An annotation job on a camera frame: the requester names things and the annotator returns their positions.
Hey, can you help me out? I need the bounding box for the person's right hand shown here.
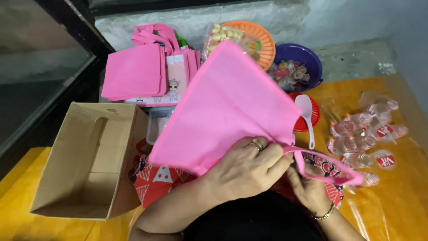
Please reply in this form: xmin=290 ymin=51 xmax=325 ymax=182
xmin=286 ymin=162 xmax=332 ymax=217

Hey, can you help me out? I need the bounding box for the person's left hand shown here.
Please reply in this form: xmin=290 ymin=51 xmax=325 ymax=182
xmin=201 ymin=137 xmax=295 ymax=204

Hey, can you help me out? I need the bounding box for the plain pink tote bag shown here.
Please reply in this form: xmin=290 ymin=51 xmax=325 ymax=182
xmin=148 ymin=40 xmax=364 ymax=187

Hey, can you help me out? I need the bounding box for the red round plastic lid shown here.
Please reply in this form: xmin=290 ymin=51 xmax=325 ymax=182
xmin=288 ymin=93 xmax=321 ymax=133

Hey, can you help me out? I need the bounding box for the orange plastic floor mat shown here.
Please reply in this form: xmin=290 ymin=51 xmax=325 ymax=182
xmin=0 ymin=75 xmax=428 ymax=241

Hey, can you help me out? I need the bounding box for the pile of sealed water cups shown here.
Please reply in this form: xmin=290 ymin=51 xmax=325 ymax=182
xmin=326 ymin=91 xmax=409 ymax=188

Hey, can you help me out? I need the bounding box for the pink plastic rice spoon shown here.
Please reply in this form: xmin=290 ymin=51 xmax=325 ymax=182
xmin=295 ymin=94 xmax=316 ymax=150

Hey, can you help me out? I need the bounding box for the clear plastic container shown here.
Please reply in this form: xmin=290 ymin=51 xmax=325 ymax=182
xmin=146 ymin=106 xmax=176 ymax=145

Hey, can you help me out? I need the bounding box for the heap of colourful jelly cups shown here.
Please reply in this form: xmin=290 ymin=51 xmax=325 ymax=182
xmin=267 ymin=60 xmax=311 ymax=93

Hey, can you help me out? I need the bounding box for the purple plastic bowl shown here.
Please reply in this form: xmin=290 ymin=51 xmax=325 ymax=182
xmin=272 ymin=44 xmax=324 ymax=94

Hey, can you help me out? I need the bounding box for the orange plastic basket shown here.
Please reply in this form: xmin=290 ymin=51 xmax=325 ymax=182
xmin=221 ymin=21 xmax=277 ymax=72

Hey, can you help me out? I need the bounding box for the clear bag of yellow snacks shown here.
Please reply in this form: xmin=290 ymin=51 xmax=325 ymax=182
xmin=202 ymin=23 xmax=262 ymax=65

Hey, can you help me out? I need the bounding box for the green plastic item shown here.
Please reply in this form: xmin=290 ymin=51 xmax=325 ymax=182
xmin=175 ymin=33 xmax=190 ymax=49

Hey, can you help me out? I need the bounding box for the stack of pink printed bags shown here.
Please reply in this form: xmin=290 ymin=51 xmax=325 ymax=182
xmin=101 ymin=23 xmax=201 ymax=108

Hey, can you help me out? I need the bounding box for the brown cardboard box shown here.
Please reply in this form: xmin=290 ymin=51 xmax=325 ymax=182
xmin=29 ymin=101 xmax=150 ymax=222

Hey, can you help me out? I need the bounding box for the black framed glass door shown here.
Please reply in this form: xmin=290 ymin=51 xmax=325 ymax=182
xmin=0 ymin=0 xmax=115 ymax=169

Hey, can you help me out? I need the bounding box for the gold bracelet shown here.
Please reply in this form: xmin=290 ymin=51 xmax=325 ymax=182
xmin=313 ymin=202 xmax=336 ymax=221

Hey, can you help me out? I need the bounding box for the gold finger ring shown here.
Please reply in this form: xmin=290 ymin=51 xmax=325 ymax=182
xmin=250 ymin=138 xmax=265 ymax=152

